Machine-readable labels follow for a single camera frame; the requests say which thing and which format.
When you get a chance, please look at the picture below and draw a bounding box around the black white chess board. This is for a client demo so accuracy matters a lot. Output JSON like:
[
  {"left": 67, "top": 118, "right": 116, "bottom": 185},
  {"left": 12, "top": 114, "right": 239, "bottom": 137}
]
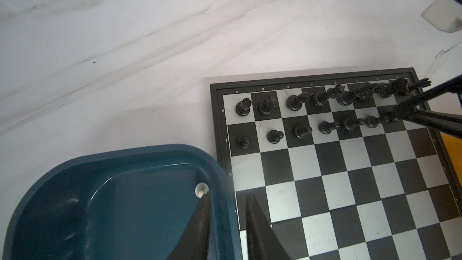
[{"left": 211, "top": 68, "right": 462, "bottom": 260}]

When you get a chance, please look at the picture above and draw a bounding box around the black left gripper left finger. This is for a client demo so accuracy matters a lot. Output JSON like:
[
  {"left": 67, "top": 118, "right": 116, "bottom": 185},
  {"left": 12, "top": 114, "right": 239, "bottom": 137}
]
[{"left": 168, "top": 194, "right": 211, "bottom": 260}]

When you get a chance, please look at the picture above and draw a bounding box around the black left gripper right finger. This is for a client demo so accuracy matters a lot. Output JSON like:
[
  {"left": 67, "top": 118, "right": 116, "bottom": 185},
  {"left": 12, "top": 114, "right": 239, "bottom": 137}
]
[{"left": 245, "top": 194, "right": 290, "bottom": 260}]

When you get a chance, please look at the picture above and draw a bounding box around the teal plastic tray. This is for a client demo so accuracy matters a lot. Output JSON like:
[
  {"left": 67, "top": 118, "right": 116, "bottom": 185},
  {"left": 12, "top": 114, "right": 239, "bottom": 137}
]
[{"left": 2, "top": 144, "right": 242, "bottom": 260}]

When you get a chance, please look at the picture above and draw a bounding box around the yellow plastic tray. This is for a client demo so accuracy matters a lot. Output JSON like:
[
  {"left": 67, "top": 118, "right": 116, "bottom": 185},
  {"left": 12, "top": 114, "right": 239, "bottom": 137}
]
[{"left": 441, "top": 133, "right": 462, "bottom": 183}]

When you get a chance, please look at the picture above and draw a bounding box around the white chess pawn lower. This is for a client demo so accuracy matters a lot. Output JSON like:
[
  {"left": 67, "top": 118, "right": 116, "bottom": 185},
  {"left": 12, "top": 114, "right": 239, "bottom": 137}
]
[{"left": 194, "top": 182, "right": 209, "bottom": 199}]

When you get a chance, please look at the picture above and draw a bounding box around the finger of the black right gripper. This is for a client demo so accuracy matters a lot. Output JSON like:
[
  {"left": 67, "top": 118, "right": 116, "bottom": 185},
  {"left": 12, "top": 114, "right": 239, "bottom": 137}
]
[
  {"left": 393, "top": 75, "right": 462, "bottom": 114},
  {"left": 390, "top": 110, "right": 462, "bottom": 139}
]

